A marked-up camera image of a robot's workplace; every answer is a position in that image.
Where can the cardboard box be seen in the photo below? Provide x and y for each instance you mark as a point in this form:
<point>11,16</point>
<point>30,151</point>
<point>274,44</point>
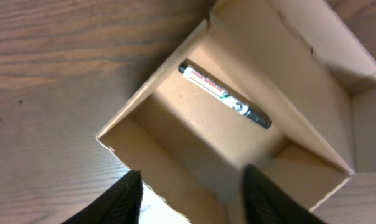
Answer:
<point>294,62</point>

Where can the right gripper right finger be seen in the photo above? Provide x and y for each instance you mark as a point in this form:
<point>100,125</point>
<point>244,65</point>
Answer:
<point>265,203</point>

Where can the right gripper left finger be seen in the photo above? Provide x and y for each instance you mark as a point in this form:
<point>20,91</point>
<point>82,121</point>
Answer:
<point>120,204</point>

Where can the black whiteboard marker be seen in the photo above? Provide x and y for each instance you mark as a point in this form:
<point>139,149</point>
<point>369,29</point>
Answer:
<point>220,93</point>

